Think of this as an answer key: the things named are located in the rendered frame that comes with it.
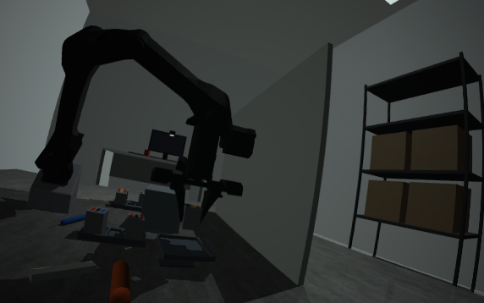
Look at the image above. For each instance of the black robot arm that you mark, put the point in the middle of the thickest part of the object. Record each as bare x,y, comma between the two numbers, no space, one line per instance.
86,50

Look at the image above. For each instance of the blue cylinder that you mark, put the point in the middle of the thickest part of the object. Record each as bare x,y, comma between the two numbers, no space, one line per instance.
72,220

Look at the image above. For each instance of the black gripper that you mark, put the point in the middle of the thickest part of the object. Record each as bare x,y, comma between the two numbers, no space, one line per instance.
199,165

